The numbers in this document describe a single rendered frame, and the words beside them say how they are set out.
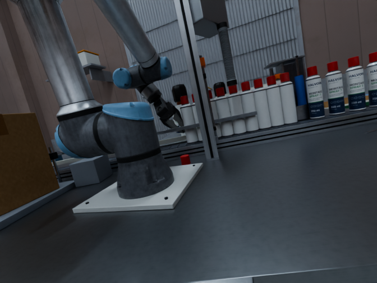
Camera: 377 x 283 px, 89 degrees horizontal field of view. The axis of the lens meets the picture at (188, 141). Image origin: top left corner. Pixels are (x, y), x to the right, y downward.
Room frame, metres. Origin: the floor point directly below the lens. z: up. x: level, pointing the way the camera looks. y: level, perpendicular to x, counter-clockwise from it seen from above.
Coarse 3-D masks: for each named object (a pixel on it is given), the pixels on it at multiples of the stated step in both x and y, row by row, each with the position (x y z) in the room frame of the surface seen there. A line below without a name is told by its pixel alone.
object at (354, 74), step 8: (352, 64) 0.74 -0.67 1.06; (352, 72) 0.73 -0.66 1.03; (360, 72) 0.72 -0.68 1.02; (352, 80) 0.73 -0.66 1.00; (360, 80) 0.72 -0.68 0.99; (352, 88) 0.73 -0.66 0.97; (360, 88) 0.72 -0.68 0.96; (352, 96) 0.74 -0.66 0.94; (360, 96) 0.72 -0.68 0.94; (352, 104) 0.74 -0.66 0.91; (360, 104) 0.72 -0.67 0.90
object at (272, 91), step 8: (272, 80) 0.77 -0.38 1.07; (272, 88) 0.77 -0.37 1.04; (272, 96) 0.77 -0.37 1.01; (280, 96) 0.77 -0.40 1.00; (272, 104) 0.77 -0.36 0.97; (280, 104) 0.77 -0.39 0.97; (272, 112) 0.77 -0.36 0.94; (280, 112) 0.76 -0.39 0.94; (272, 120) 0.78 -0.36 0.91; (280, 120) 0.76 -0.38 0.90
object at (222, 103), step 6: (216, 90) 0.81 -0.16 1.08; (222, 90) 0.80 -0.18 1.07; (222, 96) 0.80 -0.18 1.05; (216, 102) 0.81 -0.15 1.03; (222, 102) 0.79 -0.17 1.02; (222, 108) 0.79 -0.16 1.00; (228, 108) 0.79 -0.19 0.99; (222, 114) 0.79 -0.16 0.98; (228, 114) 0.79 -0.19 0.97; (222, 126) 0.80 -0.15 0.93; (228, 126) 0.79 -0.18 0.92; (222, 132) 0.80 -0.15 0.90; (228, 132) 0.79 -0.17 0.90
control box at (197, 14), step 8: (192, 0) 0.65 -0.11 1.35; (200, 0) 0.64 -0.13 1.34; (208, 0) 0.67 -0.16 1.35; (216, 0) 0.71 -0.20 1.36; (192, 8) 0.66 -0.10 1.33; (200, 8) 0.64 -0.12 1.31; (208, 8) 0.66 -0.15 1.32; (216, 8) 0.70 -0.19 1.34; (224, 8) 0.75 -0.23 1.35; (192, 16) 0.66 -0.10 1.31; (200, 16) 0.64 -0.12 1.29; (208, 16) 0.66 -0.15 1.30; (216, 16) 0.70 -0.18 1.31; (224, 16) 0.74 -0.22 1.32; (200, 24) 0.67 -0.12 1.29; (208, 24) 0.69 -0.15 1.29; (216, 24) 0.70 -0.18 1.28; (200, 32) 0.74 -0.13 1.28; (208, 32) 0.75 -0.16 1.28; (216, 32) 0.77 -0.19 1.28
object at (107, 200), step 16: (176, 176) 0.53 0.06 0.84; (192, 176) 0.50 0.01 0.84; (112, 192) 0.51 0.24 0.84; (160, 192) 0.44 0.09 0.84; (176, 192) 0.42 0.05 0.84; (80, 208) 0.44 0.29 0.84; (96, 208) 0.42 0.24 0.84; (112, 208) 0.41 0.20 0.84; (128, 208) 0.40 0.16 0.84; (144, 208) 0.38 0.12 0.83; (160, 208) 0.37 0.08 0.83
